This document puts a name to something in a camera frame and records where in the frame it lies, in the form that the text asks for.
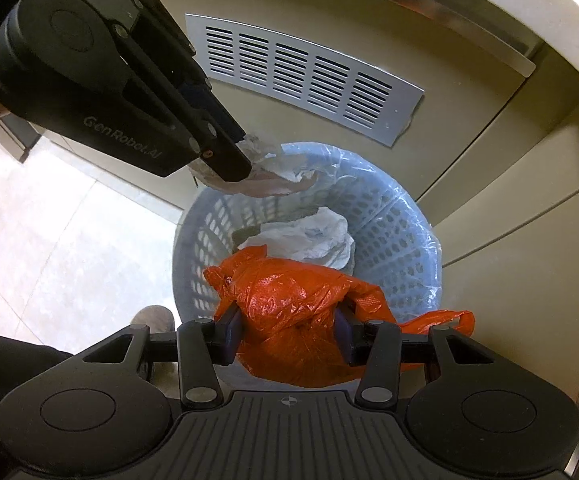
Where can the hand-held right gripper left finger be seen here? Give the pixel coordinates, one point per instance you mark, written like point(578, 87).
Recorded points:
point(232, 334)

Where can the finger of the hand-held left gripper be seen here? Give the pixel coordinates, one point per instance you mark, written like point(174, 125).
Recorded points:
point(224, 160)
point(169, 35)

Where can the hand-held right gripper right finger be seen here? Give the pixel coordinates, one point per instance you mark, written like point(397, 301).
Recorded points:
point(345, 335)

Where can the white tissue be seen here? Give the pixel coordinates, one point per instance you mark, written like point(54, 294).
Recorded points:
point(314, 240)
point(279, 170)

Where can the orange plastic bag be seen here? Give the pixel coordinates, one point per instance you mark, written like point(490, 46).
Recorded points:
point(289, 310)

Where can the lined white plastic trash basket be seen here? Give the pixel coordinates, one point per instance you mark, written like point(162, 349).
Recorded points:
point(389, 230)

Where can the person's brown shoe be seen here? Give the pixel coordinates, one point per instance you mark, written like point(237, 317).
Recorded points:
point(154, 317)

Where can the grey cabinet vent grille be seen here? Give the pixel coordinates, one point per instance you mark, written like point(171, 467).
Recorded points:
point(294, 70)

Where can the plain beige cabinet door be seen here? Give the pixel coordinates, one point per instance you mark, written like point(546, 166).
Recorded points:
point(519, 285)

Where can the beige vented cabinet door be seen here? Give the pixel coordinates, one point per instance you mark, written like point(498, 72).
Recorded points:
point(444, 60)

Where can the narrow beige corner cabinet door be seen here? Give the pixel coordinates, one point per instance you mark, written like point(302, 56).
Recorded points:
point(509, 150)

